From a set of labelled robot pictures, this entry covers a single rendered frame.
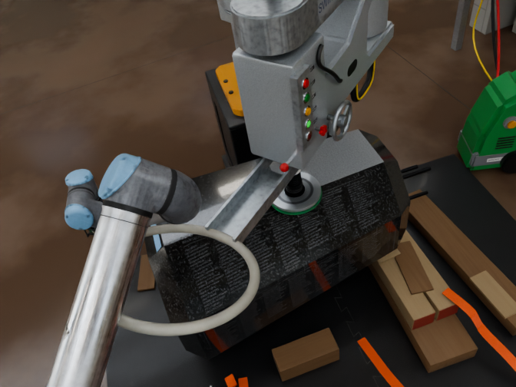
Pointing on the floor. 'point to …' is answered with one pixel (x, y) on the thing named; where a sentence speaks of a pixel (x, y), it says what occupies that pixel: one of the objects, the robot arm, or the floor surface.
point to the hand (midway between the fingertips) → (111, 239)
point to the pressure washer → (491, 127)
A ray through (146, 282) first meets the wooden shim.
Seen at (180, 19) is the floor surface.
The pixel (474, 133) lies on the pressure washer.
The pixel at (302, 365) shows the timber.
